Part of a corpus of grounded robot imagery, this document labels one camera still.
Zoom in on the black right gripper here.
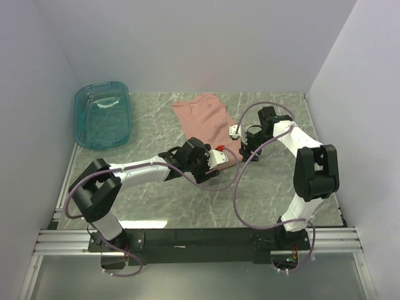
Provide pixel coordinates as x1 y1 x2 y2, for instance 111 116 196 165
239 130 276 163

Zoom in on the pink printed t-shirt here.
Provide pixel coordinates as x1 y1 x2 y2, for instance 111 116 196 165
172 93 242 171

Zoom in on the teal transparent plastic basket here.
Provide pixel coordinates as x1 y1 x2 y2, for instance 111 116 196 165
74 81 133 150

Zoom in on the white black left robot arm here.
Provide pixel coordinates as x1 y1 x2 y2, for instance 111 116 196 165
67 137 228 251

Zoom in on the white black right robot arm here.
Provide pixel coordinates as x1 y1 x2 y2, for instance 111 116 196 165
229 106 339 249

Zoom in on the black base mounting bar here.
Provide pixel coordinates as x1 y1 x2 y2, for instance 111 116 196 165
87 227 310 266

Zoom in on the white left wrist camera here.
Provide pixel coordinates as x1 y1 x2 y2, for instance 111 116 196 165
207 146 229 169

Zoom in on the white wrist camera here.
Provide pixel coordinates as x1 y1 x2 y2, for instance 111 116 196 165
229 124 243 140
207 146 229 169

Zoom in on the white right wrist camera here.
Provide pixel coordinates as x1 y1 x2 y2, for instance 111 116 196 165
229 124 243 140

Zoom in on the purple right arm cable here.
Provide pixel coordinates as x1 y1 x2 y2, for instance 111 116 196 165
232 101 317 273

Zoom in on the aluminium frame rail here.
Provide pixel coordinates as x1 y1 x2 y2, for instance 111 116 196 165
32 227 363 256

